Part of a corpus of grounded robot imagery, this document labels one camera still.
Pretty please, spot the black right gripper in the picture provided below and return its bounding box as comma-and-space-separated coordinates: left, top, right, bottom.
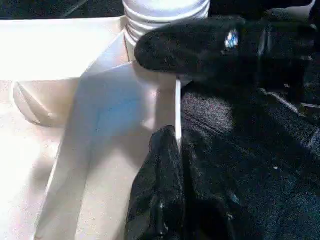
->
257, 7, 320, 106

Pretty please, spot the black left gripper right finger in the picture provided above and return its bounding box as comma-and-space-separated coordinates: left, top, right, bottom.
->
180, 131, 251, 240

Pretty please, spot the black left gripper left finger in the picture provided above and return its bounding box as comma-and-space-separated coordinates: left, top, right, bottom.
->
127, 124, 186, 240

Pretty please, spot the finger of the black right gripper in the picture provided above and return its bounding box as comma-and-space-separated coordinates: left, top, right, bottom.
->
134, 16, 261, 78

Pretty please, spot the white plastic table leg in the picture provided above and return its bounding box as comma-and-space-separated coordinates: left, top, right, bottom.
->
121, 0, 211, 61

